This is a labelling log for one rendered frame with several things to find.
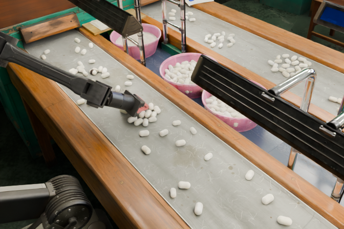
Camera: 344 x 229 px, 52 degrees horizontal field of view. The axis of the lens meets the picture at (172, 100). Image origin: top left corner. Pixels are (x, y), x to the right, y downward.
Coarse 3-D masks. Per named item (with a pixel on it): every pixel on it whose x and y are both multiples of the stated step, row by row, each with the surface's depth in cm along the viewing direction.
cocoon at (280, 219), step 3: (279, 216) 94; (282, 216) 94; (279, 219) 94; (282, 219) 93; (285, 219) 93; (288, 219) 93; (279, 222) 94; (282, 222) 93; (285, 222) 93; (288, 222) 93; (291, 222) 93; (288, 225) 93
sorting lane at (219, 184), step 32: (64, 64) 167; (96, 64) 165; (160, 96) 143; (128, 128) 128; (160, 128) 127; (128, 160) 115; (160, 160) 115; (192, 160) 114; (224, 160) 114; (160, 192) 105; (192, 192) 104; (224, 192) 104; (256, 192) 103; (288, 192) 103; (192, 224) 96; (224, 224) 95; (256, 224) 95; (320, 224) 94
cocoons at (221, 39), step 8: (224, 32) 183; (208, 40) 176; (232, 40) 175; (280, 56) 161; (288, 56) 162; (296, 56) 160; (272, 64) 157; (288, 64) 155; (296, 64) 157; (304, 64) 154; (288, 72) 152; (296, 72) 150
